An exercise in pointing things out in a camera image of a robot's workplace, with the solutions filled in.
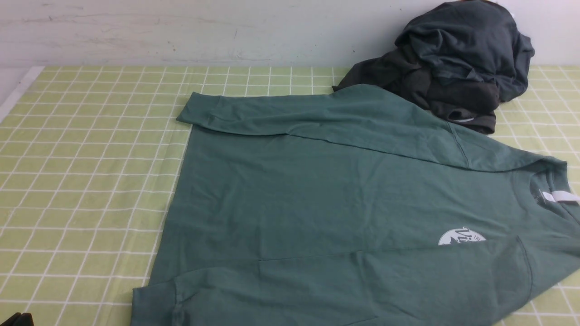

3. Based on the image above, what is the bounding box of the dark brown crumpled garment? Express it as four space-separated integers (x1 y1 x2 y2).
332 45 500 135

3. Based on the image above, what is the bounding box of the green checkered tablecloth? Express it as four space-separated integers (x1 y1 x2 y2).
1 66 579 326

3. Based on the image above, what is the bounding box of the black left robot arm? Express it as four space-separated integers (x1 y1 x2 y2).
0 313 34 326

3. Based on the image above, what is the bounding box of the dark grey-blue crumpled garment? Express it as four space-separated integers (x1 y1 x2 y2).
394 0 535 102

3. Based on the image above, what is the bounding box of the green long sleeve shirt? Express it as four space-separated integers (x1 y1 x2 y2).
130 85 579 326

